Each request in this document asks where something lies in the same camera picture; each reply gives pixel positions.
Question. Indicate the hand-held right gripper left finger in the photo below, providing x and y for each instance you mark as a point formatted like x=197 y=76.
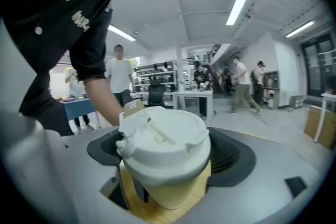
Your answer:
x=86 y=181

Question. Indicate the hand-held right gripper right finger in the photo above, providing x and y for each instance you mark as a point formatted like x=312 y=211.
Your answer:
x=249 y=191

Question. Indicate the white plastic cup lid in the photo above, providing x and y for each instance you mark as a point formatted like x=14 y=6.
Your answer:
x=170 y=149

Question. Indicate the person's left forearm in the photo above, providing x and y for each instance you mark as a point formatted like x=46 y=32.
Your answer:
x=102 y=102

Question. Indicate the blue table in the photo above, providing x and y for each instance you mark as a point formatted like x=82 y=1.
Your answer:
x=78 y=110

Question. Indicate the brown cardboard box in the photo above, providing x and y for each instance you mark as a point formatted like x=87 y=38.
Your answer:
x=330 y=128
x=311 y=120

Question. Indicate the grey storage crate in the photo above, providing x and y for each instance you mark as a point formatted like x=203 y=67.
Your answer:
x=296 y=102

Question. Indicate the white table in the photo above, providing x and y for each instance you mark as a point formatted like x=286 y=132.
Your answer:
x=193 y=93

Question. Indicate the black office chair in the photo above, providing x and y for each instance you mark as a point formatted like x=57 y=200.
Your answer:
x=156 y=91

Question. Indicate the black staircase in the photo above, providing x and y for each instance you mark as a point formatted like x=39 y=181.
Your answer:
x=215 y=81

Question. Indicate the white storage shelving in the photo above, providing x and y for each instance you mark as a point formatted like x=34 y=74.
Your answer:
x=143 y=73

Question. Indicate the white desk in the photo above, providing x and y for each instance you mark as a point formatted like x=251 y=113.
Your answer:
x=329 y=95

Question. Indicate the black double door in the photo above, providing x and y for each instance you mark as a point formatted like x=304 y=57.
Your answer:
x=319 y=65

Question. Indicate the long ceiling light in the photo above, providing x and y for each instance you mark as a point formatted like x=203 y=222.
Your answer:
x=237 y=5
x=122 y=33
x=299 y=29

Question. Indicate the person's black jacket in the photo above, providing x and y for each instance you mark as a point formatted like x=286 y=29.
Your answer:
x=52 y=21

